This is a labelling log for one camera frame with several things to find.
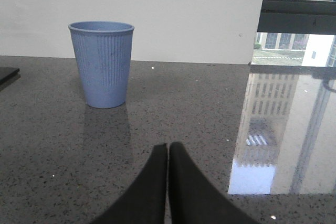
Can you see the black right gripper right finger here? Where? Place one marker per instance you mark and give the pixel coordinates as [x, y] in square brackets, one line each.
[193, 199]

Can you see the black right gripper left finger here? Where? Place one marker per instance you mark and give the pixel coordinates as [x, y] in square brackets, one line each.
[144, 200]

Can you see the dark window frame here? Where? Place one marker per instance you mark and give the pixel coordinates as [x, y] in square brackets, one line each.
[297, 17]

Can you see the black glass gas stove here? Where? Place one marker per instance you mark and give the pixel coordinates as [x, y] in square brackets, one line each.
[8, 76]

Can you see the blue ribbed plastic cup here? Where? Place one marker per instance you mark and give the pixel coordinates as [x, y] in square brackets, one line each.
[103, 54]

